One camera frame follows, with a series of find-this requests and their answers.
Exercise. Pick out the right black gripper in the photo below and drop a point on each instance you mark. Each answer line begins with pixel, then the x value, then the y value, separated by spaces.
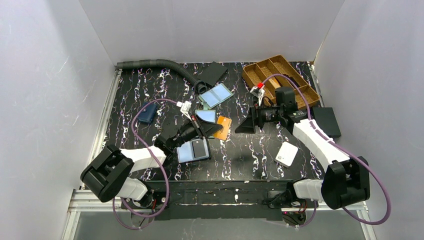
pixel 255 117

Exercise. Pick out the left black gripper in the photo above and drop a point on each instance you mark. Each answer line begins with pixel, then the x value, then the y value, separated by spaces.
pixel 199 127

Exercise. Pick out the black card holder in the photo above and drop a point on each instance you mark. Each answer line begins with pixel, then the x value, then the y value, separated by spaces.
pixel 185 152

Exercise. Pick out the green card holder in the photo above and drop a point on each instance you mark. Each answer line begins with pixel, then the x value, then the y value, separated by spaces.
pixel 208 115
pixel 215 96

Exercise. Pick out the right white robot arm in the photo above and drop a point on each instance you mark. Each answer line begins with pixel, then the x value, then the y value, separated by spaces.
pixel 346 181

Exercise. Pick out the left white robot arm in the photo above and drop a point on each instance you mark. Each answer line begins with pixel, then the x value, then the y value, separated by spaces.
pixel 107 176

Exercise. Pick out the dark card in holder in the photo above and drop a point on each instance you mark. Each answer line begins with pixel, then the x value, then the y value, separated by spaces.
pixel 198 147

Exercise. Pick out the white box with code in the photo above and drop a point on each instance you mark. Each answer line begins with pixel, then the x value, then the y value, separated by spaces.
pixel 286 154

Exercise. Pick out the wooden piece in tray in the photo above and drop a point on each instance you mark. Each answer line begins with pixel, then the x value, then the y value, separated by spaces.
pixel 274 83

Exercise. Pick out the wicker divided tray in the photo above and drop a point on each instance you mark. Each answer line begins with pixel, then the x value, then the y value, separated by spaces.
pixel 298 72

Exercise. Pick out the black square pad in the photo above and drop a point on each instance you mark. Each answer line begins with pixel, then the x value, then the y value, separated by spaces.
pixel 212 74

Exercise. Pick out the blue snap wallet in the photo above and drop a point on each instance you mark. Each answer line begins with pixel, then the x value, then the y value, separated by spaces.
pixel 148 114

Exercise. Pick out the black box right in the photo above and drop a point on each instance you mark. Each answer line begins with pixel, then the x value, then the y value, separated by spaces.
pixel 326 119

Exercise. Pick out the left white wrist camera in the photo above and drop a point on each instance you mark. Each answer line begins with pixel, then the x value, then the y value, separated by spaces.
pixel 185 108

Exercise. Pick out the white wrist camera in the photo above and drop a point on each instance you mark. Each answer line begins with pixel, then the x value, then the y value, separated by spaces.
pixel 258 92
pixel 185 108

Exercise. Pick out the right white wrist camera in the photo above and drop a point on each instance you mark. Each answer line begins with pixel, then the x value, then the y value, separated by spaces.
pixel 258 92

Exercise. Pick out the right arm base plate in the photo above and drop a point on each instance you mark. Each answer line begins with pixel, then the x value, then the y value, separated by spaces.
pixel 277 199

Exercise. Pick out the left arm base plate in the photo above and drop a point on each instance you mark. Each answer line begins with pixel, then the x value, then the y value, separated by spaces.
pixel 152 200

